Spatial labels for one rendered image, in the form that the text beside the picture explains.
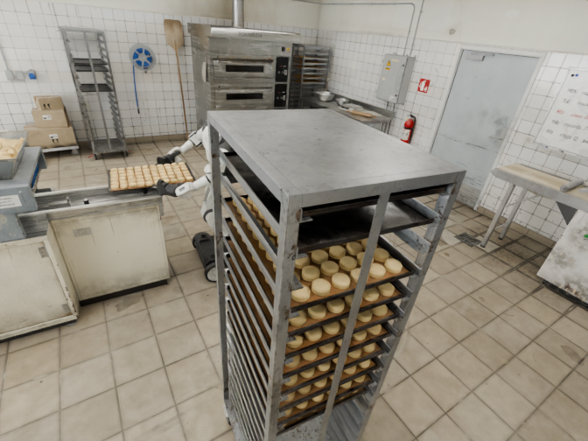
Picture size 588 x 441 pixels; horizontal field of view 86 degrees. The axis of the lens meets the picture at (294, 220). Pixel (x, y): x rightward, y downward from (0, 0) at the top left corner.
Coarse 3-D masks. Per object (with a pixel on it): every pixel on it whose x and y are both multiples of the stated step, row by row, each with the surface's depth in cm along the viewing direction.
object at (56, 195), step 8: (48, 192) 231; (56, 192) 232; (64, 192) 235; (72, 192) 238; (80, 192) 240; (88, 192) 243; (96, 192) 246; (104, 192) 249; (40, 200) 230; (48, 200) 233
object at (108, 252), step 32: (128, 192) 254; (64, 224) 218; (96, 224) 228; (128, 224) 239; (160, 224) 252; (64, 256) 229; (96, 256) 240; (128, 256) 252; (160, 256) 267; (96, 288) 253; (128, 288) 267
